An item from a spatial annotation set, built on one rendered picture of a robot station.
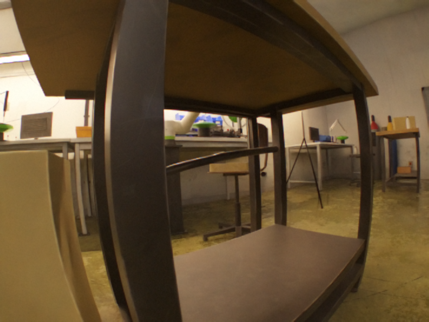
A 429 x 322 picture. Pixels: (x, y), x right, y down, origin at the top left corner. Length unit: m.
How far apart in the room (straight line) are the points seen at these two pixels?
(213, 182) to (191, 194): 0.43
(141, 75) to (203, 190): 3.18
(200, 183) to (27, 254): 3.07
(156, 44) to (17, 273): 0.40
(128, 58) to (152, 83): 0.03
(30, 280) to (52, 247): 0.08
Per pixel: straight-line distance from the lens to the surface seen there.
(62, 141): 2.07
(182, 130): 1.94
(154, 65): 0.20
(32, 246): 0.38
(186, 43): 0.54
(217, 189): 3.46
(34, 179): 0.36
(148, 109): 0.19
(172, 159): 1.82
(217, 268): 0.71
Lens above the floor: 0.63
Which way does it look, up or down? 1 degrees up
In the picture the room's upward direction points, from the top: 3 degrees counter-clockwise
